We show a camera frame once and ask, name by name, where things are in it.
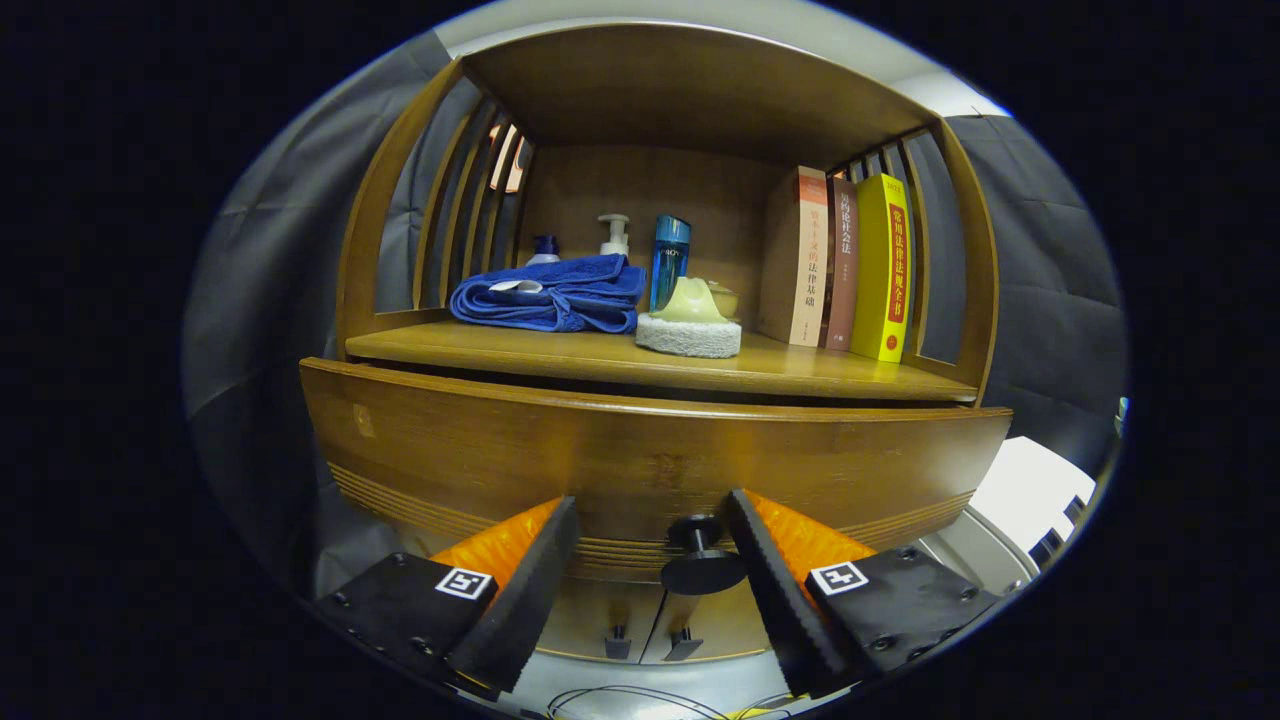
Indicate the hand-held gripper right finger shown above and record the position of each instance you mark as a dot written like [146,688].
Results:
[780,600]

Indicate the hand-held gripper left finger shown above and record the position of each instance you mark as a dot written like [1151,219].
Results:
[520,610]

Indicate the wooden drawer with black knob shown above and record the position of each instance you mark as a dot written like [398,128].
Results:
[620,460]

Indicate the wooden cabinet door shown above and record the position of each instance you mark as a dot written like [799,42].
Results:
[590,620]
[720,630]

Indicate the wooden countertop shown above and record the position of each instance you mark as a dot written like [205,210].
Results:
[600,350]

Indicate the wooden cabinet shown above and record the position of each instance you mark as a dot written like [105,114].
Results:
[680,90]

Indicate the white table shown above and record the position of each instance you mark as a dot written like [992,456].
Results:
[1030,480]

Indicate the beige lidded tea cup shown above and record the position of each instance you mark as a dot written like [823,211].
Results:
[727,300]

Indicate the folded blue towel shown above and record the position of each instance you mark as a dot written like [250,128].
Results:
[560,295]

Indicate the brown book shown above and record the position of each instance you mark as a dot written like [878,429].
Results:
[842,270]

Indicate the beige book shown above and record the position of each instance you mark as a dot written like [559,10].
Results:
[810,260]

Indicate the yellow book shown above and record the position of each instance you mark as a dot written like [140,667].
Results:
[880,270]

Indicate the tall blue glass bottle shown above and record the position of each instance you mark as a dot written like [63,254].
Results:
[668,260]

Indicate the small blue-capped bottle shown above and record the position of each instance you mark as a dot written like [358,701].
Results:
[545,250]

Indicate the white pump bottle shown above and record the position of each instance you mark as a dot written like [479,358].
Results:
[615,240]

